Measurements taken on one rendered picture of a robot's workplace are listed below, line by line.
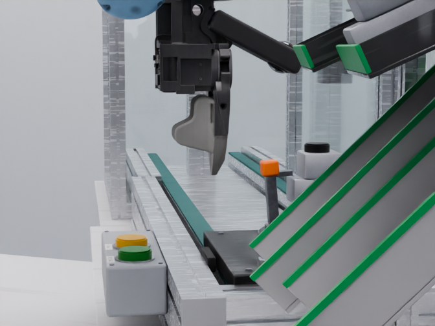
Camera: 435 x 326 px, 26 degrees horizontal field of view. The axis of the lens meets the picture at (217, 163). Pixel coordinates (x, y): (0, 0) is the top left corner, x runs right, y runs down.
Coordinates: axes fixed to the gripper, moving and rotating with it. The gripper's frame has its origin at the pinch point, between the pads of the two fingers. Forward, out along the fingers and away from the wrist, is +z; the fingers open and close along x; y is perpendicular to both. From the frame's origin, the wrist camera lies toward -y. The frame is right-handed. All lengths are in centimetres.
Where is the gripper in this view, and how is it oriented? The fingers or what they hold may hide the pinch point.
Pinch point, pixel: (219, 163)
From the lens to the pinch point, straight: 109.3
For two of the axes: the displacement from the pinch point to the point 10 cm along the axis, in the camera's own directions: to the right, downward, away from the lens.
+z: 0.0, 9.9, 1.2
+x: 1.5, 1.2, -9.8
